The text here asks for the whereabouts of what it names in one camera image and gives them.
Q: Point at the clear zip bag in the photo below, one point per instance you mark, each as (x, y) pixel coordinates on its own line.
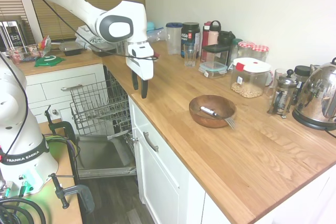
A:
(157, 35)

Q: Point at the black plastic tray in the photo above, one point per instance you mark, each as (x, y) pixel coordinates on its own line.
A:
(103, 51)

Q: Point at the stainless dishwasher door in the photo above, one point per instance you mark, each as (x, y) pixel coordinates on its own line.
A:
(102, 155)

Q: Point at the black protein powder tub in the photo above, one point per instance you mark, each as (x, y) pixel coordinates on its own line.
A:
(190, 36)

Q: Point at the white cabinet door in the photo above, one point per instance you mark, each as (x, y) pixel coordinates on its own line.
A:
(160, 182)

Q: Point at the teal bowl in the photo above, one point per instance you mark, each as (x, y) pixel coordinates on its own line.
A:
(150, 25)

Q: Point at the black food container clear lid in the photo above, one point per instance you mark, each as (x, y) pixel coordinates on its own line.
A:
(70, 49)

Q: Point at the stainless electric kettle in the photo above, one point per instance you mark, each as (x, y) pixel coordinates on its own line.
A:
(315, 95)

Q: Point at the clear container with black lid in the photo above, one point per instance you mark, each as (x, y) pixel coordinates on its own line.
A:
(214, 53)

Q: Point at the brown wooden bowl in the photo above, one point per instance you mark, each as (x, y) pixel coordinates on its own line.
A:
(207, 103)

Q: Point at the white plastic shopping bag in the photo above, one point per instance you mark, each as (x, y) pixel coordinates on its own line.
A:
(86, 36)

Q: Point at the red water bottle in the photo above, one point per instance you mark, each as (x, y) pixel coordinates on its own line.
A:
(205, 35)

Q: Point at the black microwave oven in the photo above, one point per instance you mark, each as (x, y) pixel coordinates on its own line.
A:
(11, 35)

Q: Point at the dark jar with black lid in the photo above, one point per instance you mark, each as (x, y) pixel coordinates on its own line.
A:
(302, 72)

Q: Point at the glass container with blue-clip lid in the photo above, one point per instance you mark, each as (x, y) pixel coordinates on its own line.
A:
(212, 69)

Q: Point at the jar with green lid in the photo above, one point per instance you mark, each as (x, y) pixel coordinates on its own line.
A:
(234, 49)

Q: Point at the glass French press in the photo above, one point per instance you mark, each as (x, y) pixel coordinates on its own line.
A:
(282, 95)

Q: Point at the round metal cabinet knob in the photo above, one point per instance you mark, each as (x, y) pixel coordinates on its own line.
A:
(54, 111)
(135, 140)

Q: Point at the clear glass mug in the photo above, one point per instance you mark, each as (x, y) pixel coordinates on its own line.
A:
(278, 75)

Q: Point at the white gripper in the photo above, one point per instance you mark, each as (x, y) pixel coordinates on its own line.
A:
(140, 61)

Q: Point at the white-lidded container of nuts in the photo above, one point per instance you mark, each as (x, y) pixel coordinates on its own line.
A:
(249, 77)

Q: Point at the jar with red checkered lid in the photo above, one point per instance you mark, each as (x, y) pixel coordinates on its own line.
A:
(260, 53)
(245, 49)

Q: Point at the clear drinking glass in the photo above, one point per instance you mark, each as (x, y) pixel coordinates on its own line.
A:
(190, 54)

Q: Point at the grey C-clamp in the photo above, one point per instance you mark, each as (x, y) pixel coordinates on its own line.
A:
(84, 197)

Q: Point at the colourful snack bag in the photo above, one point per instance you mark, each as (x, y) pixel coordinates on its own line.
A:
(44, 45)

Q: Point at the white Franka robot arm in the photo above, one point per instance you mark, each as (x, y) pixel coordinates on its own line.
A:
(78, 1)

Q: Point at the pink bottle with black lid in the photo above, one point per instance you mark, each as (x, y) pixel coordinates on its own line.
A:
(214, 33)

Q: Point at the clear pitcher with blue lid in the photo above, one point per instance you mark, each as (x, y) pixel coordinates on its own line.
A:
(174, 39)

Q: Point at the black travel mug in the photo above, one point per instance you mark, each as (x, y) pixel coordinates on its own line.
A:
(225, 37)

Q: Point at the black F-clamp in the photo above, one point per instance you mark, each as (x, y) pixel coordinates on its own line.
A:
(68, 134)

